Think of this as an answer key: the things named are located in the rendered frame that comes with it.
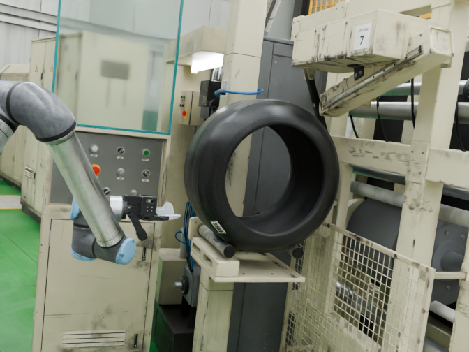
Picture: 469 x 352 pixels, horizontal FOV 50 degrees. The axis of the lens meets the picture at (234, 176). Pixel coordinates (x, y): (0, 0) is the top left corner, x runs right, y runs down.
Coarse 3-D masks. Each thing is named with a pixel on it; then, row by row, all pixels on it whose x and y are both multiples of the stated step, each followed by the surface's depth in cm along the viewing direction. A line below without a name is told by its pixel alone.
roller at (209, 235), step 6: (204, 228) 211; (204, 234) 207; (210, 234) 202; (210, 240) 200; (216, 240) 194; (222, 240) 192; (216, 246) 192; (222, 246) 187; (228, 246) 185; (222, 252) 186; (228, 252) 184; (234, 252) 186
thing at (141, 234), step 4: (132, 212) 178; (128, 216) 177; (132, 216) 178; (136, 216) 178; (132, 220) 178; (136, 220) 178; (132, 224) 182; (136, 224) 179; (140, 224) 179; (136, 228) 179; (140, 228) 180; (136, 232) 181; (140, 232) 180; (144, 232) 181; (140, 236) 180; (144, 236) 181
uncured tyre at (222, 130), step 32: (224, 128) 177; (256, 128) 178; (288, 128) 212; (320, 128) 188; (192, 160) 186; (224, 160) 176; (320, 160) 207; (192, 192) 187; (224, 192) 177; (288, 192) 217; (320, 192) 193; (224, 224) 180; (256, 224) 214; (288, 224) 212; (320, 224) 197
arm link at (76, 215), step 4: (108, 196) 175; (108, 200) 174; (72, 204) 174; (76, 204) 169; (72, 208) 171; (76, 208) 169; (72, 212) 169; (76, 212) 169; (80, 212) 170; (72, 216) 170; (76, 216) 170; (80, 216) 170; (72, 220) 172; (76, 220) 171; (80, 220) 171; (84, 220) 170; (80, 224) 171; (84, 224) 171; (88, 224) 171
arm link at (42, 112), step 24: (24, 96) 130; (48, 96) 133; (24, 120) 132; (48, 120) 131; (72, 120) 136; (48, 144) 137; (72, 144) 139; (72, 168) 142; (72, 192) 149; (96, 192) 151; (96, 216) 154; (96, 240) 165; (120, 240) 164
